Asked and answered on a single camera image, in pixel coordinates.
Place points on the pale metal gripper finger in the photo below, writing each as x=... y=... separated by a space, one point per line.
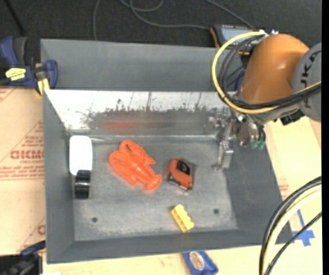
x=228 y=159
x=222 y=147

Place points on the orange and black tape measure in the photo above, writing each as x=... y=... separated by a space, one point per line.
x=180 y=173

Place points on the yellow toy brick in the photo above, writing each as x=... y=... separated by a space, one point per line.
x=183 y=218

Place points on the orange toy lobster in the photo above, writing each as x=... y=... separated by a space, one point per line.
x=136 y=165

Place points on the grey metal bin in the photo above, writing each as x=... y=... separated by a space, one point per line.
x=153 y=211

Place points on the white bottle with black cap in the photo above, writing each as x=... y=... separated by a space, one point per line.
x=80 y=155

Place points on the brown cardboard board, red print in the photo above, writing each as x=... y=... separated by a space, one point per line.
x=15 y=182

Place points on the black cylinder on white bracket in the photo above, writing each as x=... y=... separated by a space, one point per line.
x=292 y=117

